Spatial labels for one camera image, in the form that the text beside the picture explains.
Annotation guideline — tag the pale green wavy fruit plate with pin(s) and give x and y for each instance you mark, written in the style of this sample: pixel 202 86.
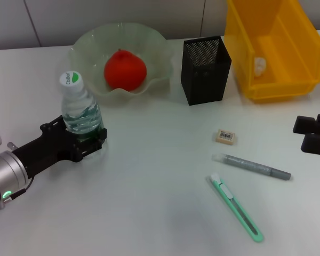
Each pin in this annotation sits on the pale green wavy fruit plate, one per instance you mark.
pixel 157 58

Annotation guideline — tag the beige eraser with barcode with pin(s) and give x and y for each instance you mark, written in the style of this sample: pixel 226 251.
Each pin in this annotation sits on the beige eraser with barcode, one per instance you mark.
pixel 224 136

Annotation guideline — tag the clear green-label water bottle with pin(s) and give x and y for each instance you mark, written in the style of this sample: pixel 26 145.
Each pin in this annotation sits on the clear green-label water bottle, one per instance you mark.
pixel 80 112

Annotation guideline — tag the black mesh pen holder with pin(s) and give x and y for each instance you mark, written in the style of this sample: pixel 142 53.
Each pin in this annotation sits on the black mesh pen holder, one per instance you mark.
pixel 205 82

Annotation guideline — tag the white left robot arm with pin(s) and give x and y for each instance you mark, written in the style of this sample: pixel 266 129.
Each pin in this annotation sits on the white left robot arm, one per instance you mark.
pixel 8 176

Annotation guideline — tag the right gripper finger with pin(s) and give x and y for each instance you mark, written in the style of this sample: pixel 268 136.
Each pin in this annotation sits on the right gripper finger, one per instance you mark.
pixel 316 142
pixel 306 124

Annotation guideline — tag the grey marker pen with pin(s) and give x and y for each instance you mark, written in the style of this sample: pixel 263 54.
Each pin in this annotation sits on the grey marker pen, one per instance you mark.
pixel 250 165

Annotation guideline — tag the yellow plastic bin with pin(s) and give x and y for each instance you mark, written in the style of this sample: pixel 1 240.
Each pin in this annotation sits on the yellow plastic bin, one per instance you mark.
pixel 269 40

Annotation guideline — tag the white paper ball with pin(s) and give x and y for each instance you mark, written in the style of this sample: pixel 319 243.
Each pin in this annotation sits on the white paper ball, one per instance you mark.
pixel 260 66

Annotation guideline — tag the green utility knife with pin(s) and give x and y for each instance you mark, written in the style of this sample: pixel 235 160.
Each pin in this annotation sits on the green utility knife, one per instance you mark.
pixel 237 210

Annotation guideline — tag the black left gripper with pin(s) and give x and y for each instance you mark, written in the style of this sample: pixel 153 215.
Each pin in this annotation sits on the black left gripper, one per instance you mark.
pixel 53 146

